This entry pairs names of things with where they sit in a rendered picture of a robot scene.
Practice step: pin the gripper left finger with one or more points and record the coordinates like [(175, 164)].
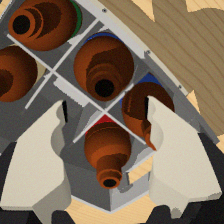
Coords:
[(33, 180)]

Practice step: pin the grey plastic crate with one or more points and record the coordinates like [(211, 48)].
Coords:
[(84, 111)]

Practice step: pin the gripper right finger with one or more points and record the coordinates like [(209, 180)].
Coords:
[(187, 172)]

